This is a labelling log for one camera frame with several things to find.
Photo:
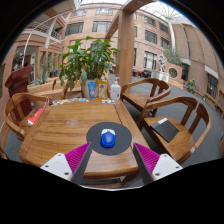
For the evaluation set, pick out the red and white flat pack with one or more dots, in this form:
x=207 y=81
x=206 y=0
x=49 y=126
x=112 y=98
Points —
x=35 y=116

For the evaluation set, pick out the blue squeeze tube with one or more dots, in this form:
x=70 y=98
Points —
x=92 y=89

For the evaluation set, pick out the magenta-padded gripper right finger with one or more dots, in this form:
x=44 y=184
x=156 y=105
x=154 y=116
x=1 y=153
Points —
x=163 y=165

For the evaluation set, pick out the black notebook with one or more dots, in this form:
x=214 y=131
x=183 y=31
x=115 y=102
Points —
x=165 y=130

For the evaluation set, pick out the spiky green agave plant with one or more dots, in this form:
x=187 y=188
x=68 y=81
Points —
x=43 y=76

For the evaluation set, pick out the round dark grey mouse pad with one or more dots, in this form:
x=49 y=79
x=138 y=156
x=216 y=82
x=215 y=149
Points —
x=124 y=138

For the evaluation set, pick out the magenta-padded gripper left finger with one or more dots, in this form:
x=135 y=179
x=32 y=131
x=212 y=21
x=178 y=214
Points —
x=61 y=165

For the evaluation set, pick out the dark red wooden lectern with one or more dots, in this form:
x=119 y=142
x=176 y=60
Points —
x=18 y=83

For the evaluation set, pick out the wooden armchair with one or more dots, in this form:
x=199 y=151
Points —
x=2 y=154
x=138 y=99
x=13 y=110
x=176 y=146
x=65 y=89

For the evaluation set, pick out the white sculpture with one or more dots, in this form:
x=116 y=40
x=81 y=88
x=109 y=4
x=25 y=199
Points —
x=161 y=65

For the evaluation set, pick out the large green potted plant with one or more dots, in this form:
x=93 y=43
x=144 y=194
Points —
x=86 y=58

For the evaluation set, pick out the blue and white computer mouse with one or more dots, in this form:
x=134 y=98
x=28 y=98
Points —
x=108 y=139

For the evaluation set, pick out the yellow flowering potted plant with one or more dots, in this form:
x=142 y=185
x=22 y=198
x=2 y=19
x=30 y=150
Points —
x=191 y=85

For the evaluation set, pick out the small white packet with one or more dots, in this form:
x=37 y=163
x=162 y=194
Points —
x=108 y=101

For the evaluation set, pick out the white pump bottle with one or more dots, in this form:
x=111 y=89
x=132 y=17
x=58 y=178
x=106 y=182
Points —
x=115 y=91

